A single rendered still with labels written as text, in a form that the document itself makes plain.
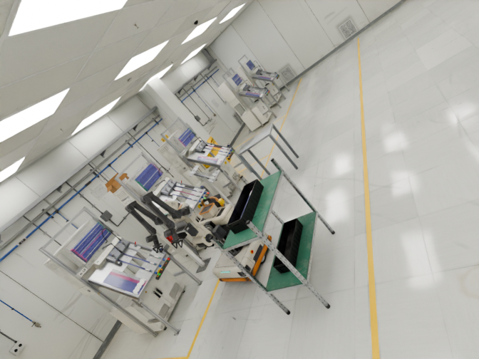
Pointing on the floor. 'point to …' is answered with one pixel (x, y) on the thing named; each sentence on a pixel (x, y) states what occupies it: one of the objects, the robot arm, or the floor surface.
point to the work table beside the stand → (260, 141)
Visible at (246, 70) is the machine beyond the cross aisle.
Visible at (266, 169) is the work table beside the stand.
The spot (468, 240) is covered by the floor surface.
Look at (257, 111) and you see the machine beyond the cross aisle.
